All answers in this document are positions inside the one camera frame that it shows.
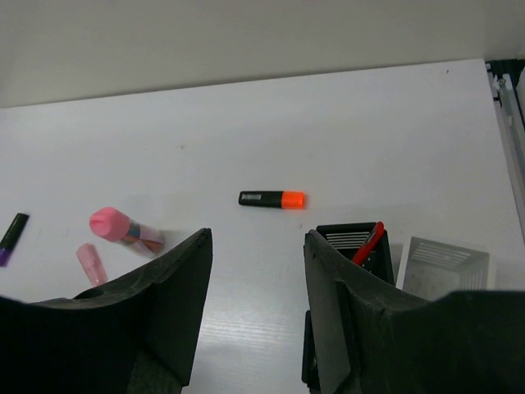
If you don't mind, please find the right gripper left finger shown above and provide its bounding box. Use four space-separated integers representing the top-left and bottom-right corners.
30 228 212 386

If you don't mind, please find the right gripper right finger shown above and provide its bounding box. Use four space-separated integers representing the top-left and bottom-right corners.
304 230 435 392

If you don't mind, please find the red pen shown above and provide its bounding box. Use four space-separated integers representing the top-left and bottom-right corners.
352 222 385 266

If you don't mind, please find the purple capped black highlighter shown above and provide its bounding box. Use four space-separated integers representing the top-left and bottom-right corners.
0 213 30 268

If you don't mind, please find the black mesh pen holder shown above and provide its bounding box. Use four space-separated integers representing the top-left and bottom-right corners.
317 222 395 286

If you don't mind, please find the white mesh container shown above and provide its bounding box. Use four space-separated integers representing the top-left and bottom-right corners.
395 236 495 300

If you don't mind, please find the pink translucent cap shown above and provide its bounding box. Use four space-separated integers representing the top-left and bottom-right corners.
76 244 107 286

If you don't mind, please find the pink capped clear bottle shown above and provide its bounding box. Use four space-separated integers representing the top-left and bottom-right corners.
89 207 164 258

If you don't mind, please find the orange capped black highlighter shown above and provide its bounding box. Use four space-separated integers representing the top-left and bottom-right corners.
238 190 306 209

